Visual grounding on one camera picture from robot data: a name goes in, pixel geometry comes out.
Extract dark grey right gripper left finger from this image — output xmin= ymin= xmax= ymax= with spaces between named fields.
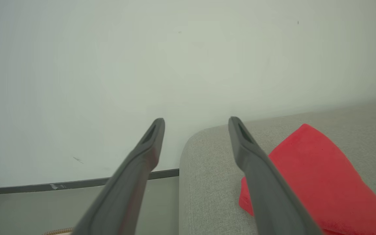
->
xmin=72 ymin=118 xmax=165 ymax=235

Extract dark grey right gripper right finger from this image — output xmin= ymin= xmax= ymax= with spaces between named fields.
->
xmin=228 ymin=116 xmax=322 ymax=235

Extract red and white garment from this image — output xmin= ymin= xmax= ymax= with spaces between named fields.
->
xmin=239 ymin=123 xmax=376 ymax=235

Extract grey fabric sofa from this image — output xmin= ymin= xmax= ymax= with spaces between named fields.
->
xmin=179 ymin=101 xmax=376 ymax=235

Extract cream perforated plastic laundry basket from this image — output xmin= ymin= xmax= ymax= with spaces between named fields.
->
xmin=43 ymin=227 xmax=74 ymax=235

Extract black wall baseboard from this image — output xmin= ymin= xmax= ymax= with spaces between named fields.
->
xmin=0 ymin=168 xmax=180 ymax=196

